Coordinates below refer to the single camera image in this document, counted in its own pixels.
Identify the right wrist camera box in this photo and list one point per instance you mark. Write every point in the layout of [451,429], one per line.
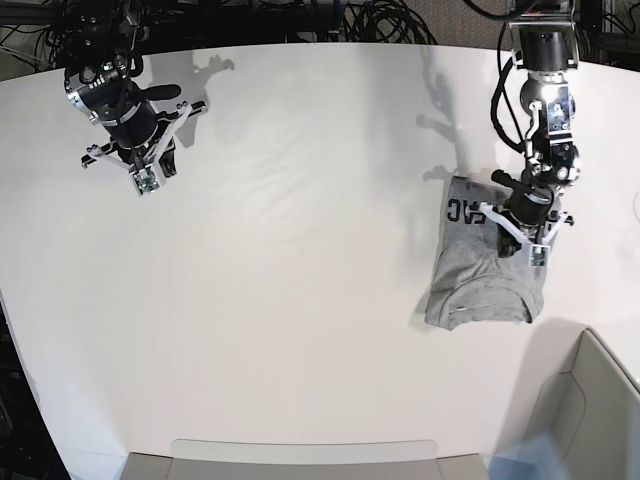
[145,181]

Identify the grey T-shirt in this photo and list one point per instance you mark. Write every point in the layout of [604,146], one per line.
[472,283]

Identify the grey bin right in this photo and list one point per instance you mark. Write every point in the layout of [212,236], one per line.
[585,423]

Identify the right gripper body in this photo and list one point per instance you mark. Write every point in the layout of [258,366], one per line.
[142,139]

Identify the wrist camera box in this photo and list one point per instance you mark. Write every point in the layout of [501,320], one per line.
[145,181]
[538,255]

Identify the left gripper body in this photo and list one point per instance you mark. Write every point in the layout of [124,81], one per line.
[524,235]

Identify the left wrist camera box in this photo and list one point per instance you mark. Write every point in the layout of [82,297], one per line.
[538,255]

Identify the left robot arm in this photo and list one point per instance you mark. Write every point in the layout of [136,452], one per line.
[545,47]

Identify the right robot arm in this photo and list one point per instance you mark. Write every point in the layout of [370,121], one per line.
[100,67]

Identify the grey tray bottom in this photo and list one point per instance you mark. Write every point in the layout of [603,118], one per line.
[197,459]

